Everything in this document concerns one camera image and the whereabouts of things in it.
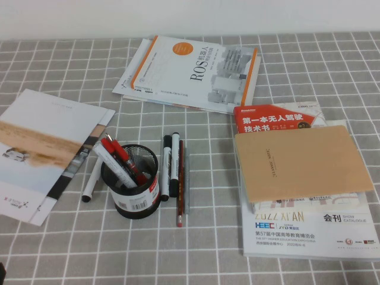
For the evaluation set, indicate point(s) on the dark red pencil with eraser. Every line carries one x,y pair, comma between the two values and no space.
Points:
179,193

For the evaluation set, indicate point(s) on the white marker black cap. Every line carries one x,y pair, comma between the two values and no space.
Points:
92,181

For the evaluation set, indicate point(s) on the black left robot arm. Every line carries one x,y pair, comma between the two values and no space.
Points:
1,276

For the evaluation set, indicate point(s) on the map print booklet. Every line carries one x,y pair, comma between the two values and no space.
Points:
311,114

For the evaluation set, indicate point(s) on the white book beige pages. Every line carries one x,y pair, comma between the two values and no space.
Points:
252,83

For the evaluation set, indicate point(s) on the tan kraft notebook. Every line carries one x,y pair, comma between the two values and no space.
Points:
297,163

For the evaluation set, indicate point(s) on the red gel pen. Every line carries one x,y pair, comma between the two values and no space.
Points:
124,157

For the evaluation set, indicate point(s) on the desert car brochure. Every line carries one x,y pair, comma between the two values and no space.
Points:
44,133

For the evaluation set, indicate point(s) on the black mesh pen holder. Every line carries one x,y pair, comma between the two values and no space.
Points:
133,205

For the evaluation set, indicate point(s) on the white marker grey print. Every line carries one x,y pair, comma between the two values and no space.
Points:
115,167

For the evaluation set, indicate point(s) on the black white whiteboard marker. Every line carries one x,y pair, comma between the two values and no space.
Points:
165,166
175,160

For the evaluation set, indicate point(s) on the white show catalogue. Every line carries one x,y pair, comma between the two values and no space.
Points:
297,237

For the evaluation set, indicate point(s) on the red book white title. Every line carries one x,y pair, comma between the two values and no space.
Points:
267,114

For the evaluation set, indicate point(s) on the white brochure with photos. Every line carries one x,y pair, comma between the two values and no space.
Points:
74,169

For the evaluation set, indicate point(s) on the red capped pen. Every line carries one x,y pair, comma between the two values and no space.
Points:
107,145

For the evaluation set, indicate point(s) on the white orange ROS book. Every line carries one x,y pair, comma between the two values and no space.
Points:
178,71

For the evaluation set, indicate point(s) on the thin white booklet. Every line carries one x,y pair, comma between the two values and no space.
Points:
126,80

